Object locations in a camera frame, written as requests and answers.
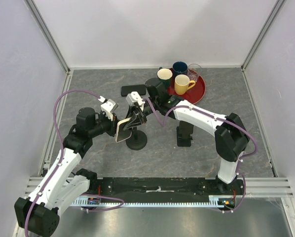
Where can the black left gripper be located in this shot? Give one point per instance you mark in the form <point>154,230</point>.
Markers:
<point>113,124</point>

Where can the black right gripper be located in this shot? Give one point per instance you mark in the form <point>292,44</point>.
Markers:
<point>137,117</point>

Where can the black round-base phone stand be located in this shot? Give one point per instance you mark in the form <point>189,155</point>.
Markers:
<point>137,140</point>

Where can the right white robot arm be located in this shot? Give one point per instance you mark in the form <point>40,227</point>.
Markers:
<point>231,137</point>

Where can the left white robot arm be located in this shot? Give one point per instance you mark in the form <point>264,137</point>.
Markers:
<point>40,212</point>

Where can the black phone lying flat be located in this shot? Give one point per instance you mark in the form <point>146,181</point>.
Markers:
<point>139,88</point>

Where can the black folding phone stand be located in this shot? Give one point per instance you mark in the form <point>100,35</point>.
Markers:
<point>184,134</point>

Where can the green mug cream inside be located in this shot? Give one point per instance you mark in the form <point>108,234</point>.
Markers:
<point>165,76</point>

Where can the yellow mug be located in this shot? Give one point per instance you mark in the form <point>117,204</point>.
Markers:
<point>183,84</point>

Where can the red round tray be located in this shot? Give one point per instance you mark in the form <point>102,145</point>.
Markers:
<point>194,94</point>

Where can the dark blue mug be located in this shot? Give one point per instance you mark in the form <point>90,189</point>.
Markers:
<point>179,68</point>

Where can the clear glass cup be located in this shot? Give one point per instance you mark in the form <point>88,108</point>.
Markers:
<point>193,71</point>

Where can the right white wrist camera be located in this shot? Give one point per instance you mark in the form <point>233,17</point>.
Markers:
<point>134,98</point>

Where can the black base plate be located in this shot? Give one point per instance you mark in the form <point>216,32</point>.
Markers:
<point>163,189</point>

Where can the white slotted cable duct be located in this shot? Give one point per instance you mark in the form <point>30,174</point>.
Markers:
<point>85,201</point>

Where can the aluminium frame rail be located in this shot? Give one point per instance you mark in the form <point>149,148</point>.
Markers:
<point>40,211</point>

